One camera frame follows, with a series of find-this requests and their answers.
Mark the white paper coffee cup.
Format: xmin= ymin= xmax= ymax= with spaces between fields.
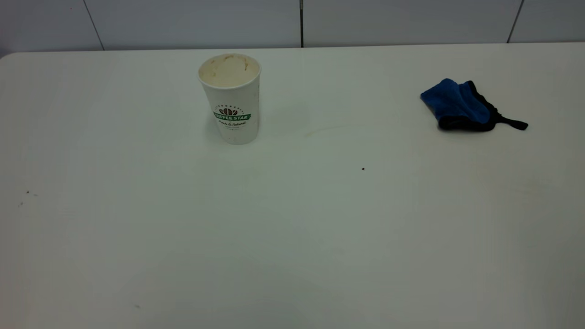
xmin=197 ymin=53 xmax=262 ymax=145

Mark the blue black-trimmed cleaning cloth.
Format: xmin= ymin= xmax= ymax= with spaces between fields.
xmin=420 ymin=78 xmax=529 ymax=133

